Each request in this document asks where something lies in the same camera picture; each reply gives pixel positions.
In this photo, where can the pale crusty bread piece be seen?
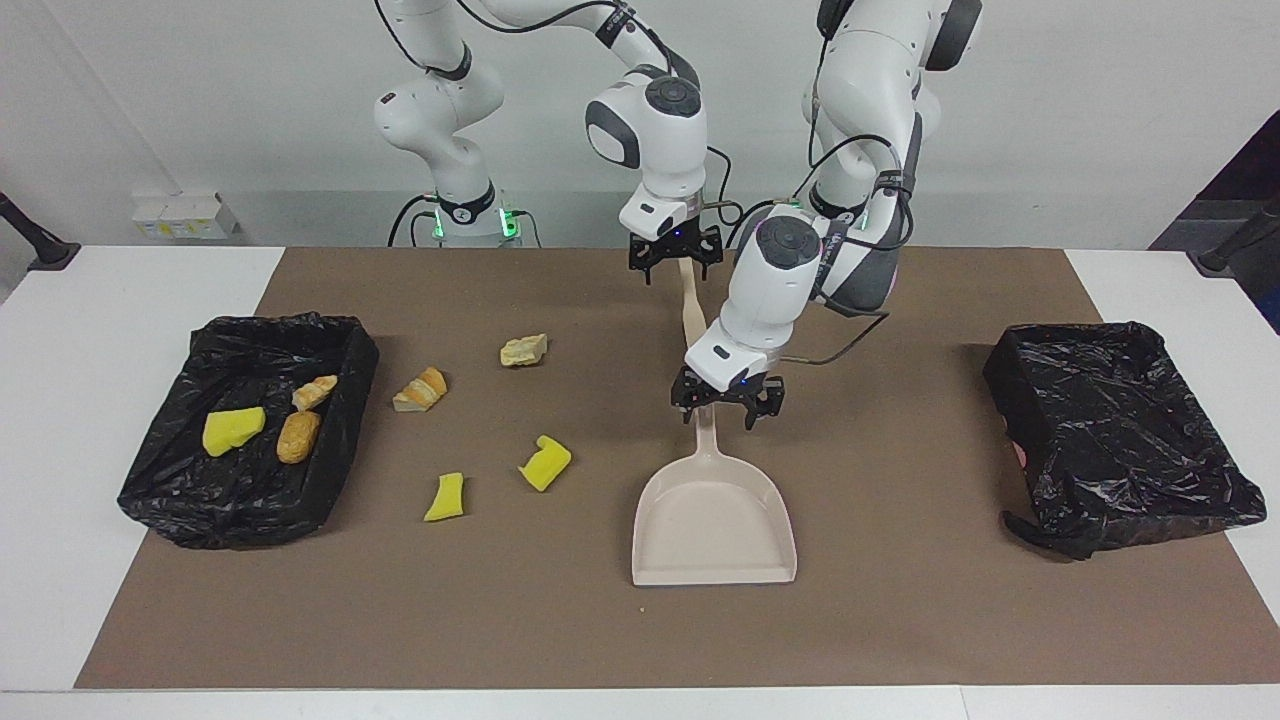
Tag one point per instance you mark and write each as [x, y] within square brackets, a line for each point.
[314, 392]

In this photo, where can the flat yellow sponge piece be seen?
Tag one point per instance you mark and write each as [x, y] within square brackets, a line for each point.
[446, 498]

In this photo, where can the beige plastic dustpan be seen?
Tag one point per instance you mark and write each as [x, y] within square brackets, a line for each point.
[715, 520]

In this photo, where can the brown bread roll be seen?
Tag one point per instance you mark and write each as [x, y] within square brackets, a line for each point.
[298, 437]

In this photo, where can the curved yellow sponge piece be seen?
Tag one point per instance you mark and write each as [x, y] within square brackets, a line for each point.
[545, 465]

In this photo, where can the white power box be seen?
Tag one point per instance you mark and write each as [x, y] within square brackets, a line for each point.
[185, 217]

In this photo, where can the bin with black bag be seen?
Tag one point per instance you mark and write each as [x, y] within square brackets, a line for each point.
[250, 490]
[1120, 430]

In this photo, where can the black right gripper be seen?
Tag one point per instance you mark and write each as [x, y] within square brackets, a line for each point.
[675, 243]

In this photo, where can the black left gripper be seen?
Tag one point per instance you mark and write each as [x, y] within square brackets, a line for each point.
[728, 385]

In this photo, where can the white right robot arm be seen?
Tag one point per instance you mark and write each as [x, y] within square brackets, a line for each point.
[650, 130]

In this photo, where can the yellow and green sponge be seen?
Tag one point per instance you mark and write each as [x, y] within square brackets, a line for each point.
[232, 430]

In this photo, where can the black stand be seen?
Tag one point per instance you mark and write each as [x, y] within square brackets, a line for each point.
[40, 245]
[1235, 245]

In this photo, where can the brown table mat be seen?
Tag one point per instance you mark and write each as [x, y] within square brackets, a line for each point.
[880, 620]

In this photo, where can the pale yellow bread chunk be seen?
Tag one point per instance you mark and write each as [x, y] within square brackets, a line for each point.
[523, 350]

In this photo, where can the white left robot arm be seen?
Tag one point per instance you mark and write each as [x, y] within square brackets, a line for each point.
[780, 280]

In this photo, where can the dark partition panel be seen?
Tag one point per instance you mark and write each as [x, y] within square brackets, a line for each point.
[1240, 170]

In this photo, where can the beige brush with black bristles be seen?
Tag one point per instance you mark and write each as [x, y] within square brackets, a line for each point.
[692, 310]

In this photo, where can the orange striped croissant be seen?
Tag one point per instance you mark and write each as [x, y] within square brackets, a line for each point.
[422, 390]

